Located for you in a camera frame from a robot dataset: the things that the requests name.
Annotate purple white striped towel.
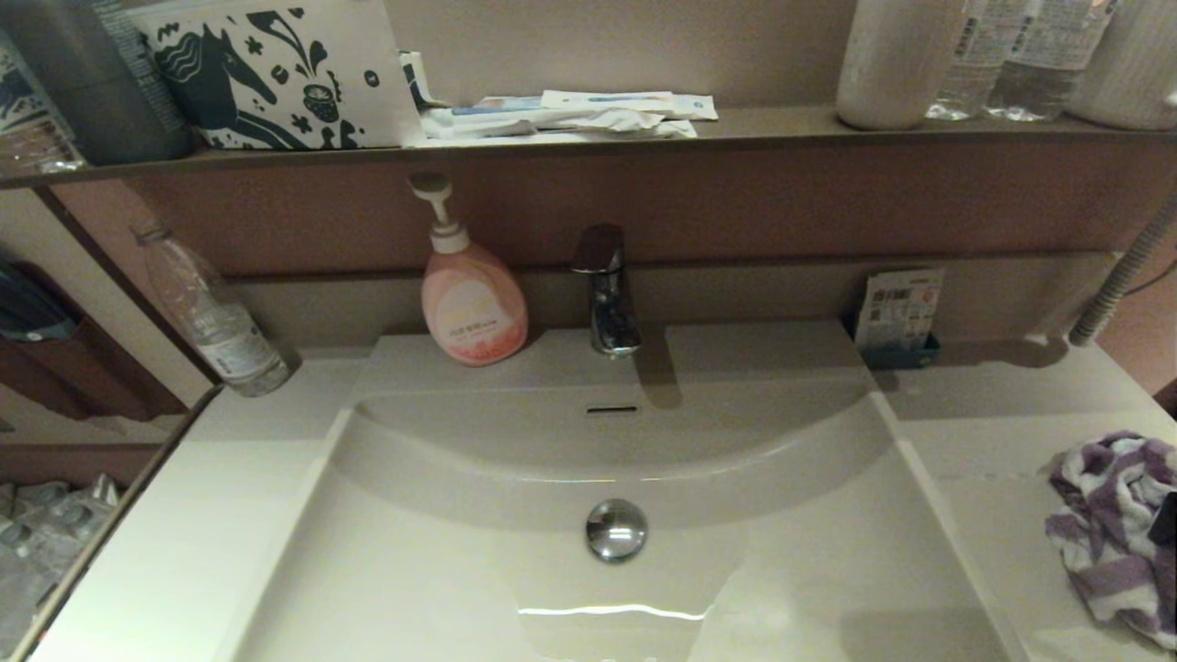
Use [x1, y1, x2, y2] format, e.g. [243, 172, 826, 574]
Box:
[1046, 432, 1177, 652]

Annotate chrome sink faucet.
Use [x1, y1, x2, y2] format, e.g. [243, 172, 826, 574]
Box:
[570, 223, 643, 357]

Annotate white sink basin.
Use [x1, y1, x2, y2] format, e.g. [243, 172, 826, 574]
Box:
[234, 322, 1012, 662]

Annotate small dark blue holder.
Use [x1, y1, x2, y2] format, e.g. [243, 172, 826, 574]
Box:
[848, 317, 941, 371]

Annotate white printed paper card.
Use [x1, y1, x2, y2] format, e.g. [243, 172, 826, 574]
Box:
[855, 268, 946, 350]

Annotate white ribbed container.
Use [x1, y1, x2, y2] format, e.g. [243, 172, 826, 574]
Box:
[1062, 0, 1177, 131]

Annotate clear labelled water bottle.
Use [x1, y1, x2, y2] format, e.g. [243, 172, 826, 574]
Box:
[925, 0, 1010, 121]
[982, 0, 1118, 123]

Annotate white cylinder bottle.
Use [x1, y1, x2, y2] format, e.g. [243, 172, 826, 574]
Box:
[836, 0, 968, 131]

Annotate chrome drain stopper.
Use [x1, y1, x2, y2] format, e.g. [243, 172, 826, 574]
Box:
[586, 497, 648, 564]

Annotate white toothbrush packet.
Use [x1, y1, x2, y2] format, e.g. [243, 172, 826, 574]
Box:
[541, 89, 718, 121]

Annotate pink soap pump bottle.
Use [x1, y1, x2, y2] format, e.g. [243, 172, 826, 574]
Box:
[407, 173, 530, 367]

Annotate blue printed packet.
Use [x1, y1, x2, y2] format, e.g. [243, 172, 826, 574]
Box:
[451, 95, 553, 119]

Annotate small white green box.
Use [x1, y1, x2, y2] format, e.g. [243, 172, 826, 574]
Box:
[399, 51, 450, 113]

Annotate empty clear plastic bottle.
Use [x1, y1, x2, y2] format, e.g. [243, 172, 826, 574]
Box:
[133, 221, 291, 398]

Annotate white horse print box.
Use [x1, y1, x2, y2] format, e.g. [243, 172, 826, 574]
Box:
[124, 0, 426, 151]

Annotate dark grey cylinder container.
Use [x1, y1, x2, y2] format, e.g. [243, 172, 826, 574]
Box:
[0, 0, 153, 166]

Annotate thin dark wire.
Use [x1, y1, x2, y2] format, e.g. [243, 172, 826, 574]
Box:
[1129, 241, 1177, 297]

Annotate grey corrugated hose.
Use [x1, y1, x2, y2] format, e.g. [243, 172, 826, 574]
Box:
[1068, 179, 1177, 347]

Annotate brown wall shelf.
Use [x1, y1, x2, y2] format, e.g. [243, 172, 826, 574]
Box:
[0, 104, 1177, 190]

